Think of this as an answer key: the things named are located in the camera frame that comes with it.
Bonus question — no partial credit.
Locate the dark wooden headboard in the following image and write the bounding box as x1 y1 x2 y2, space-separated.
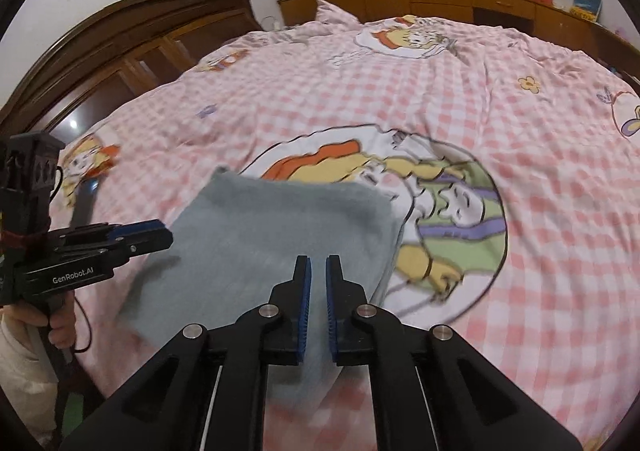
0 0 264 142

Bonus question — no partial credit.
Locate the pink checked cartoon blanket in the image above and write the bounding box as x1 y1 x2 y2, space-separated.
50 0 640 451

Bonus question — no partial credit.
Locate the dark flat strip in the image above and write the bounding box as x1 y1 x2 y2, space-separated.
69 180 99 231

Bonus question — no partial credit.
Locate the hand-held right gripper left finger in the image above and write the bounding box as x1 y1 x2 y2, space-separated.
60 255 313 451

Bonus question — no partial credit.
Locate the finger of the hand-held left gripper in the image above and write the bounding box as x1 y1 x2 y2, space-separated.
62 230 174 266
47 219 168 244

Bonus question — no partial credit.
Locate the blue box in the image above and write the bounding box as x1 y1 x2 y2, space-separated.
571 0 604 22

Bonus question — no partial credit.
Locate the person's left hand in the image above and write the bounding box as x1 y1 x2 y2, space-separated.
0 303 53 339

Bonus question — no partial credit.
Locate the wooden cabinet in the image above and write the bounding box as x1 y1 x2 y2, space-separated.
277 0 640 82

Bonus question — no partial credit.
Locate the person's left forearm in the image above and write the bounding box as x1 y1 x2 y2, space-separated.
0 328 58 439

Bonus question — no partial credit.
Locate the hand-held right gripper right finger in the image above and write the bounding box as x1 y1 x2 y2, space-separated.
325 254 583 451

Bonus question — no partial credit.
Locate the black cable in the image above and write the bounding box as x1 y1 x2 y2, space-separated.
72 300 94 353

